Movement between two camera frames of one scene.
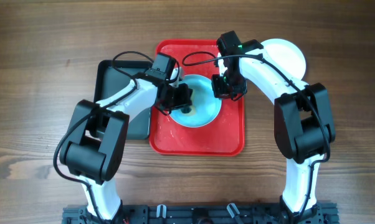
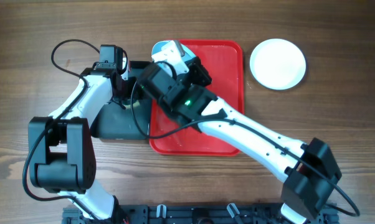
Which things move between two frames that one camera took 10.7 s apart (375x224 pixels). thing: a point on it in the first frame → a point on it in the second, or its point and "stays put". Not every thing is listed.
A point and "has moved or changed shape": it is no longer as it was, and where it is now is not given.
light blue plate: x=208 y=107 has moved or changed shape
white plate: x=286 y=57 stays put
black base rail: x=200 y=214 stays put
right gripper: x=219 y=93 → x=194 y=66
